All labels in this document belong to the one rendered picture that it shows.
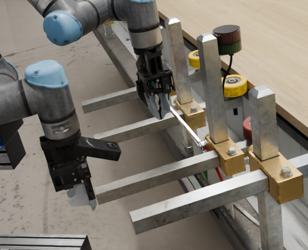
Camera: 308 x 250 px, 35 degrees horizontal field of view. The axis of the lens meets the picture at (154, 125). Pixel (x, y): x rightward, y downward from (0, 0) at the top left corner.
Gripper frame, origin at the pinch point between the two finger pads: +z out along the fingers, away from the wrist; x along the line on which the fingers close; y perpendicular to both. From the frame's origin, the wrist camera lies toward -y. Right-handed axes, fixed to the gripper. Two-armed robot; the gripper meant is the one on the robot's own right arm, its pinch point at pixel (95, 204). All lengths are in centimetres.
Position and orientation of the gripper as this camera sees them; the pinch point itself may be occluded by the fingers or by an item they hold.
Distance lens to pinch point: 113.1
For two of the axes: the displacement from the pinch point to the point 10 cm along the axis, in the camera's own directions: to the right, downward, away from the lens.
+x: 2.8, 4.3, -8.6
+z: 1.7, 8.6, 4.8
